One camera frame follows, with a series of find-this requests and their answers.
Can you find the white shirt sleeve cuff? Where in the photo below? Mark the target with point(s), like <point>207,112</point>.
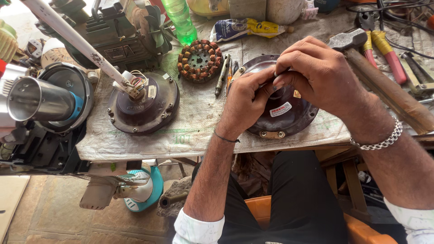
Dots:
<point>196,228</point>
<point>415,222</point>

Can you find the person's left hand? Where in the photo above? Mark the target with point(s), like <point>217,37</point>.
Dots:
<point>242,101</point>

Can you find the woven sack cloth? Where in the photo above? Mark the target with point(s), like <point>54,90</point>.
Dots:
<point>203,111</point>

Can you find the white copper fan motor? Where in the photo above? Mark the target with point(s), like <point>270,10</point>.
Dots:
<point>54,52</point>

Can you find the steel cylinder appliance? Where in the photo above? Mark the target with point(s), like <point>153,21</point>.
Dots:
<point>40,101</point>

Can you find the metal spring clamp tool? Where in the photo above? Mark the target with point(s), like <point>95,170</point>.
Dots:
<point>418,76</point>

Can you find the teal table fan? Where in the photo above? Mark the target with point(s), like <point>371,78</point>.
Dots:
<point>135,188</point>

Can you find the grease pouch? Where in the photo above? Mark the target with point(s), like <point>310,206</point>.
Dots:
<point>247,28</point>

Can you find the copper wound stator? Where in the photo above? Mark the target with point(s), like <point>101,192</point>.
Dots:
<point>200,61</point>

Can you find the orange plastic chair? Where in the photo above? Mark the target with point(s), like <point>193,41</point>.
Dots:
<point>339,223</point>

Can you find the green plastic bottle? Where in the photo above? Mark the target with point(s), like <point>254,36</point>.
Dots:
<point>179,20</point>

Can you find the brown fan motor with rod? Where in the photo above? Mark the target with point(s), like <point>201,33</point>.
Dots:
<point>144,101</point>

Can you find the grey stone with pipe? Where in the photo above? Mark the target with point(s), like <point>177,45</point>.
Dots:
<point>173,200</point>

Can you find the person's black trousers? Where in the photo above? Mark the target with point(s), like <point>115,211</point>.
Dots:
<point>291,200</point>

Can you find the person's right hand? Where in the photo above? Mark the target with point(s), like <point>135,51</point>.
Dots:
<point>318,74</point>

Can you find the black thread wristband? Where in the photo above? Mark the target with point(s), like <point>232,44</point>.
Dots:
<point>226,137</point>

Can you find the white ceramic jar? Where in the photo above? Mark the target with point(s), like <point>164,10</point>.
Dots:
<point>284,11</point>

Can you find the dark metal motor pump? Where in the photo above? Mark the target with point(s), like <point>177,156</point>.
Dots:
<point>115,34</point>

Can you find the brown fan motor cover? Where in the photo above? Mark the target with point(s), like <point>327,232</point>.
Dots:
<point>281,111</point>

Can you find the grey block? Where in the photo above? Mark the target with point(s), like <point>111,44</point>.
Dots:
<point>246,9</point>

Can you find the yellow plastic container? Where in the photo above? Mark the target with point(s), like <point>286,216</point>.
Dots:
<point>207,7</point>

